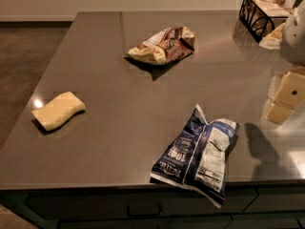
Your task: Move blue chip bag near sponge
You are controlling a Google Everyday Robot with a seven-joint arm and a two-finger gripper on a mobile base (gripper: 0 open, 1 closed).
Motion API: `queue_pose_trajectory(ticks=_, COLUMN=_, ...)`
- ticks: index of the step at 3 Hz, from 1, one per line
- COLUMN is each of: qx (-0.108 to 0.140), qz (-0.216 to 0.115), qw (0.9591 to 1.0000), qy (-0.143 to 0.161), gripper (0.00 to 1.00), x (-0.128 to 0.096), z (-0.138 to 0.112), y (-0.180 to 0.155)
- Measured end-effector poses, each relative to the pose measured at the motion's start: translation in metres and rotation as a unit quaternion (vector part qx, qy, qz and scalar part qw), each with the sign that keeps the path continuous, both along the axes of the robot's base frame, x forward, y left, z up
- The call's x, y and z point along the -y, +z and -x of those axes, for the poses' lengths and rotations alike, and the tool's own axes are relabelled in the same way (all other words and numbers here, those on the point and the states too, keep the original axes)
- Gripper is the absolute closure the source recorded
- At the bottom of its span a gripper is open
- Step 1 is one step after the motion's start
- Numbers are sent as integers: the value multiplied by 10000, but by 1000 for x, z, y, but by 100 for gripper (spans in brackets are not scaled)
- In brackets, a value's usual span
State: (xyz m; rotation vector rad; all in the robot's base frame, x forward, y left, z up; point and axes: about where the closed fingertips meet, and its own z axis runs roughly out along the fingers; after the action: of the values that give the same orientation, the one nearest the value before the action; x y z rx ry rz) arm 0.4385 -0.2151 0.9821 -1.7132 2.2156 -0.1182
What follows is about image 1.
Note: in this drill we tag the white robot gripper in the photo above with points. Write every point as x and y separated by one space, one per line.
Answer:
294 38

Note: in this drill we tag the blue chip bag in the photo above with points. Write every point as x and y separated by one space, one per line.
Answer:
195 160

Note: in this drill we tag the brown chip bag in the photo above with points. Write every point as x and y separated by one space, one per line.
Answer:
165 47

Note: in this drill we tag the yellow sponge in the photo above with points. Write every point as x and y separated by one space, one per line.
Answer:
58 111

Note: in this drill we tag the black wire napkin holder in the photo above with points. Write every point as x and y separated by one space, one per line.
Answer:
261 17

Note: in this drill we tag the black drawer handle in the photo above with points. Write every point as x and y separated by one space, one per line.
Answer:
143 211

